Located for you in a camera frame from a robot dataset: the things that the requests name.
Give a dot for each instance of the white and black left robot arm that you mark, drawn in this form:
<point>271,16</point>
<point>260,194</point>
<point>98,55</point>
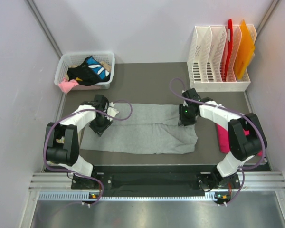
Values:
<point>63,144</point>

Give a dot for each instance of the aluminium frame rail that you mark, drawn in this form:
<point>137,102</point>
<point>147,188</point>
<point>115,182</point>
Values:
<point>57,186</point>

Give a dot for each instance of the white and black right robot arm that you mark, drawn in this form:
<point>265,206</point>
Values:
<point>245,135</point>

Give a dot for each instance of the folded magenta t shirt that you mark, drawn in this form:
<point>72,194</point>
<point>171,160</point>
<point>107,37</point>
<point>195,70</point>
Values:
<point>222,139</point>

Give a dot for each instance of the light pink t shirt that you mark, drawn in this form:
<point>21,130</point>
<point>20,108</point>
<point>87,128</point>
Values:
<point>66,85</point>

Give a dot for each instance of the black and blue t shirt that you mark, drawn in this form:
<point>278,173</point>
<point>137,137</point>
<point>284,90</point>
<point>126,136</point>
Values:
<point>89,73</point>

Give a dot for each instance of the white plastic laundry basket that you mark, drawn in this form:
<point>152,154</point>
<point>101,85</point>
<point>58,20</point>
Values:
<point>77,58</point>

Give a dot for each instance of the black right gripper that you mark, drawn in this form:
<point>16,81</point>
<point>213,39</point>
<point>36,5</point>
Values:
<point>183,119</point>

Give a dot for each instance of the green children's book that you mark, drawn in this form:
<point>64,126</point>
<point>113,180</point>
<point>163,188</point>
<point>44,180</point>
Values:
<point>61,140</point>

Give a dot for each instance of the orange plastic folder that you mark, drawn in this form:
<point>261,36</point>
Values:
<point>245,51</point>

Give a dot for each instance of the red plastic folder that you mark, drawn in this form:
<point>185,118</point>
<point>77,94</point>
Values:
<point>227,50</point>

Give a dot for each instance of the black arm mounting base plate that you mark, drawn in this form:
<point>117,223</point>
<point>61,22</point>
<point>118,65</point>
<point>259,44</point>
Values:
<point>160,180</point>

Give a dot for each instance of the grey t shirt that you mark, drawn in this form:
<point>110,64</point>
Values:
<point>151,129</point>

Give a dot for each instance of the white file organiser rack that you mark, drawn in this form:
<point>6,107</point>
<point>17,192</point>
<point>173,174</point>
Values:
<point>205,62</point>

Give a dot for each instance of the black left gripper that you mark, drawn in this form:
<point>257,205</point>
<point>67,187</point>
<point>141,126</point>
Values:
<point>99,130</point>

